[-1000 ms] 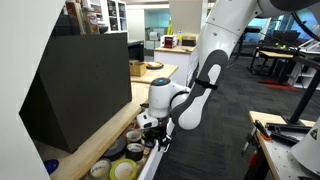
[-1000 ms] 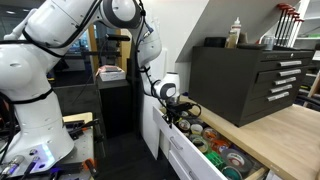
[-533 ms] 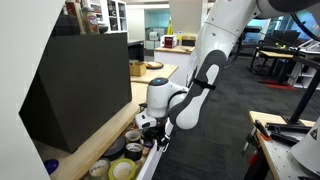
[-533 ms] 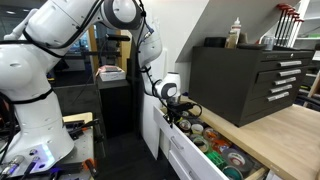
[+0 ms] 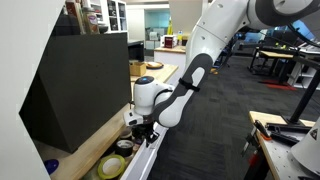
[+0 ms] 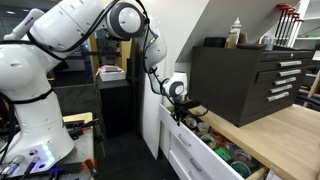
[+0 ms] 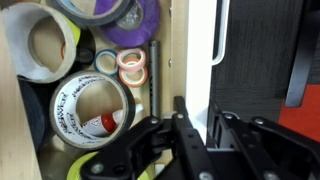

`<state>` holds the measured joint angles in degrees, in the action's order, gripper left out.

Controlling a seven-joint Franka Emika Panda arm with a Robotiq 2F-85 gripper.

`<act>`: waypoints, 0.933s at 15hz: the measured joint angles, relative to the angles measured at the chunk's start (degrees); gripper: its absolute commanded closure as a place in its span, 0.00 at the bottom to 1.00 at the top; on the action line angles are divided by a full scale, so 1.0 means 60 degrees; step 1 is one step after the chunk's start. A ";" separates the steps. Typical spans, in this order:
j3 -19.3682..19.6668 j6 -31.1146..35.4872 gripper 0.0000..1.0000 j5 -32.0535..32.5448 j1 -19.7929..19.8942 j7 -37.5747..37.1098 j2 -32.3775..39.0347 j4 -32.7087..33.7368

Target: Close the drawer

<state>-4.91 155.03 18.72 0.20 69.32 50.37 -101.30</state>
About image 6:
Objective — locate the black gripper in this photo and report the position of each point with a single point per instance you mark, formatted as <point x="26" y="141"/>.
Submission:
<point x="180" y="107"/>

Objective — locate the white wooden drawer with tapes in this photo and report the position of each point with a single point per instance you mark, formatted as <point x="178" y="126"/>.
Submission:
<point x="170" y="125"/>

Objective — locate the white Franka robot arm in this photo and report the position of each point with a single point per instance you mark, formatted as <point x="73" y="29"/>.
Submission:
<point x="30" y="83"/>

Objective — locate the white side panel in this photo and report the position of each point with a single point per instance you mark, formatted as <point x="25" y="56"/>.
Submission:
<point x="150" y="116"/>

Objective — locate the green tape roll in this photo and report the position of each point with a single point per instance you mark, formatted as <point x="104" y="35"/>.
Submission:
<point x="213" y="144"/>

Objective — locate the green plastic box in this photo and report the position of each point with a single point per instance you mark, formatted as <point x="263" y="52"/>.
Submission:
<point x="222" y="155"/>

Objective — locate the black metal tool chest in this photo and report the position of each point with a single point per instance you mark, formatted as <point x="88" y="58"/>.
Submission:
<point x="226" y="83"/>

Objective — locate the teal tape roll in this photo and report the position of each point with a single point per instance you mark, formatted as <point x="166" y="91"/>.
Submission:
<point x="235" y="170"/>

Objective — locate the white pink box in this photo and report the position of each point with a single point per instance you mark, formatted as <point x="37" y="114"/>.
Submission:
<point x="111" y="74"/>

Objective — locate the black box on chest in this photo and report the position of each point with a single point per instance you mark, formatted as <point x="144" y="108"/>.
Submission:
<point x="215" y="42"/>

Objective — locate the brown bottle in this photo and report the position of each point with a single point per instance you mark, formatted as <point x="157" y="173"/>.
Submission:
<point x="230" y="40"/>

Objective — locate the black clamp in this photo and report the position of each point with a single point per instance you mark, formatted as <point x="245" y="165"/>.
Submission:
<point x="81" y="128"/>

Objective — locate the robot mounting table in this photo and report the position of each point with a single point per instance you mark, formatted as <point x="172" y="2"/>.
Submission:
<point x="78" y="150"/>

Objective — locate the white glue bottle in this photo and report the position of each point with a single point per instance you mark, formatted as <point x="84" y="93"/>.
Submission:
<point x="236" y="26"/>

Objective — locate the metal can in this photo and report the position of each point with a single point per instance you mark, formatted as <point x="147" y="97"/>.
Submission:
<point x="268" y="42"/>

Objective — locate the black pedestal cabinet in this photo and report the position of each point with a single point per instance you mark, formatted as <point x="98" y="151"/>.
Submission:
<point x="113" y="106"/>

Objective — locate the grey duct tape roll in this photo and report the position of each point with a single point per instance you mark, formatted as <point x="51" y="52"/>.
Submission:
<point x="243" y="154"/>

